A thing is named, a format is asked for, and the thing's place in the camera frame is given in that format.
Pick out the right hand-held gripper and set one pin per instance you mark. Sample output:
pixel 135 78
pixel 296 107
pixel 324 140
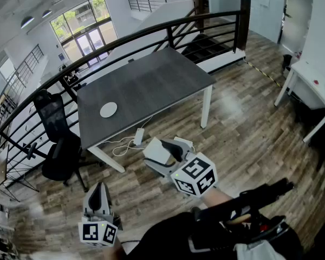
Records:
pixel 193 172

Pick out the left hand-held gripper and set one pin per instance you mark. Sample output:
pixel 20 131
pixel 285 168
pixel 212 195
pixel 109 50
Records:
pixel 93 233

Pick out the white tissue pack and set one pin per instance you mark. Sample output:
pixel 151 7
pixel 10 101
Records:
pixel 156 151

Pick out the white round pad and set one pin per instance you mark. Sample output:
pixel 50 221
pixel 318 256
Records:
pixel 108 109

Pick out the person's right forearm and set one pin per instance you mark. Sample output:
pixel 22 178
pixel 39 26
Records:
pixel 216 198

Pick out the person's left forearm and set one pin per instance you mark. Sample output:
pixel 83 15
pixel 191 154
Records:
pixel 115 250

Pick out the round ceiling lamp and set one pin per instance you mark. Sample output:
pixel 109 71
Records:
pixel 46 13
pixel 27 21

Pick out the white power strip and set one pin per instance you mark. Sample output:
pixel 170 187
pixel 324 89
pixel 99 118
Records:
pixel 138 137

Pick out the dark grey table white legs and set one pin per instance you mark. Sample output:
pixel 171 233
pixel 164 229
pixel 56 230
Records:
pixel 146 85

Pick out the person's black clothing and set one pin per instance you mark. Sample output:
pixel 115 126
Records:
pixel 165 240

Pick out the black office chair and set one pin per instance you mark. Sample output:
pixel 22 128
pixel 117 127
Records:
pixel 57 123

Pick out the dark staircase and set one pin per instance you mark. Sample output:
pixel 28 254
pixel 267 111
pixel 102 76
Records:
pixel 205 49

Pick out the black curved metal railing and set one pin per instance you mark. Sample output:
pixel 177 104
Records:
pixel 170 38

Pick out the yellow black floor strip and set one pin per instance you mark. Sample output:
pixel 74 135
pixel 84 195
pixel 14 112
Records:
pixel 262 73

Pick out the glass entrance door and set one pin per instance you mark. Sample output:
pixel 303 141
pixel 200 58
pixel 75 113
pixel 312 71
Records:
pixel 89 41

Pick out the straight black balcony railing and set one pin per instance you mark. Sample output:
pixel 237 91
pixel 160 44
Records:
pixel 149 4

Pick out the white desk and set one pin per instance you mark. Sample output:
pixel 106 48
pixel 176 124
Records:
pixel 308 83

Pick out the small red item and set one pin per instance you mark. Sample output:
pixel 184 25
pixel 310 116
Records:
pixel 315 82

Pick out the dark wooden post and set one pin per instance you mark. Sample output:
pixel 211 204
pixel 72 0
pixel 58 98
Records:
pixel 243 23

